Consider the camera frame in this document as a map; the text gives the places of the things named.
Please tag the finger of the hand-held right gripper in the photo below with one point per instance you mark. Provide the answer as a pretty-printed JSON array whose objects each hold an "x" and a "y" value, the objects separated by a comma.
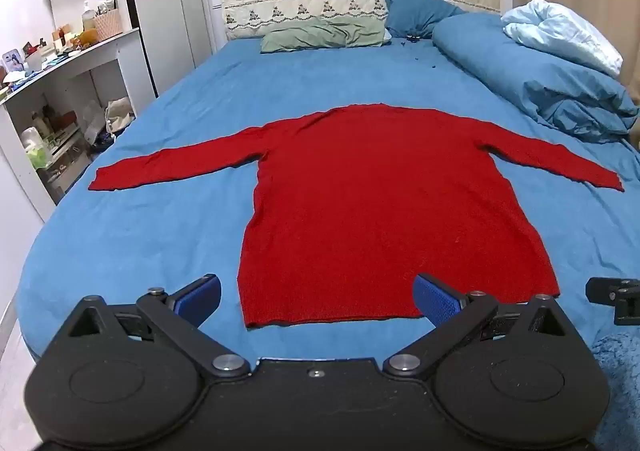
[{"x": 607, "y": 291}]

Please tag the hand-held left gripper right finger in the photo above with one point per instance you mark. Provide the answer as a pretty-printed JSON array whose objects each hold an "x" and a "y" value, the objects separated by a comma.
[{"x": 436, "y": 302}]

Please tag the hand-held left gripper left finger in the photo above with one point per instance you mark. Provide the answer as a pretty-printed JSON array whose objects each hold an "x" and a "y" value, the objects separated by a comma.
[{"x": 199, "y": 300}]

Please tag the red knit sweater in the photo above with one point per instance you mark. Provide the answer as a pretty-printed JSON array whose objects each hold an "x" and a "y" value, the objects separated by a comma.
[{"x": 375, "y": 206}]

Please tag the blue fluffy rug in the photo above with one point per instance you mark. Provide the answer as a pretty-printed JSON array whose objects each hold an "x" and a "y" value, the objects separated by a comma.
[{"x": 622, "y": 391}]

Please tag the bed with blue sheet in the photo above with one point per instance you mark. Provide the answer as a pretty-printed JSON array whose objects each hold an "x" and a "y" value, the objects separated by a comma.
[{"x": 200, "y": 106}]

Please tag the beige bag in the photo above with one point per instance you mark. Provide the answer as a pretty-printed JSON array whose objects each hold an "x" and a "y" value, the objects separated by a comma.
[{"x": 119, "y": 113}]

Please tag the green packet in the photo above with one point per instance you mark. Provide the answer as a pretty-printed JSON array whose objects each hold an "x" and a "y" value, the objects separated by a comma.
[{"x": 37, "y": 148}]

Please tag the blue duvet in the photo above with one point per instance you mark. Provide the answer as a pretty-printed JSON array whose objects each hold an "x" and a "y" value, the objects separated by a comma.
[{"x": 525, "y": 76}]

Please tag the white shelf desk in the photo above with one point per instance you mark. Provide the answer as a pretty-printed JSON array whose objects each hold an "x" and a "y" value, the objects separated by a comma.
[{"x": 107, "y": 51}]

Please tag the pale blue white quilt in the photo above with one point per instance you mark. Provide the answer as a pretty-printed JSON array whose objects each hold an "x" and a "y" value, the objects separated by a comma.
[{"x": 560, "y": 28}]

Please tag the orange plush toy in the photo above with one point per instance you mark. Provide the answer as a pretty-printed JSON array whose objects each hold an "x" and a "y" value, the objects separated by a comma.
[{"x": 86, "y": 37}]

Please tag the woven storage basket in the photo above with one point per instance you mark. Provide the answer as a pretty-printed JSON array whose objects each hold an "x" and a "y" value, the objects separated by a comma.
[{"x": 108, "y": 25}]

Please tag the blue pillow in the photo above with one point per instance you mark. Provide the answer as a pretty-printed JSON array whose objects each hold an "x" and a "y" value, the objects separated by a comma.
[{"x": 415, "y": 11}]

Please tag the green pillow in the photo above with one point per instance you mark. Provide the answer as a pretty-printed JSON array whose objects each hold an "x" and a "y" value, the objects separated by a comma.
[{"x": 320, "y": 33}]

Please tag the white and grey wardrobe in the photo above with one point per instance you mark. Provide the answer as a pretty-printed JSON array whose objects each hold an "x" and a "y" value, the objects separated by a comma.
[{"x": 165, "y": 6}]

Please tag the small photo frame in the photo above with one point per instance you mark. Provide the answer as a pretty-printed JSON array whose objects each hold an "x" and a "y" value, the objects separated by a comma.
[{"x": 12, "y": 62}]

